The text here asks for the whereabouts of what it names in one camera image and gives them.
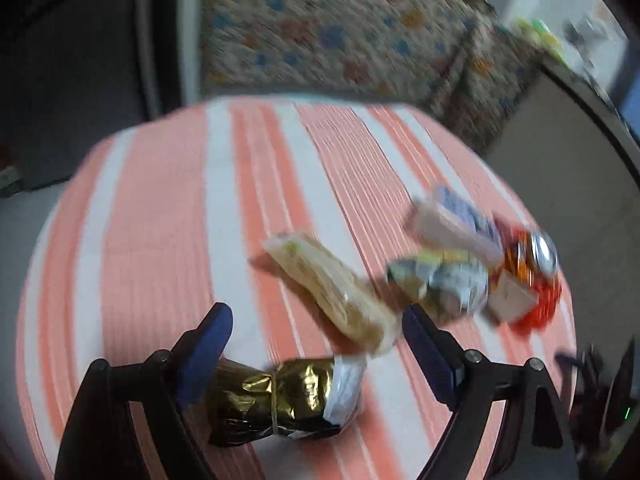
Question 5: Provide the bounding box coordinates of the white red paper carton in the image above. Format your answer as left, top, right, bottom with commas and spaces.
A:
488, 271, 539, 323

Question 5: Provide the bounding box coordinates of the orange snack bag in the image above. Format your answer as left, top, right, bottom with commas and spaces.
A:
489, 216, 562, 336

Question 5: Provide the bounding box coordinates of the white milk candy bag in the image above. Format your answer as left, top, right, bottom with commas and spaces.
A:
386, 249, 489, 320

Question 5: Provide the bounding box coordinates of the gold foil wrapper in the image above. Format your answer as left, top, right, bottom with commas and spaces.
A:
205, 354, 367, 448

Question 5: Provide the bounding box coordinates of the beige long snack wrapper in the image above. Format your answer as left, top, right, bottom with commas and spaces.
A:
262, 233, 400, 356

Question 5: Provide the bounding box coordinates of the pink white striped tablecloth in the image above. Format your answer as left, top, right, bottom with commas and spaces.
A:
14, 96, 580, 480

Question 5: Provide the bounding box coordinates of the patterned chinese character cloth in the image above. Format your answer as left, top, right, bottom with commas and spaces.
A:
200, 0, 544, 153

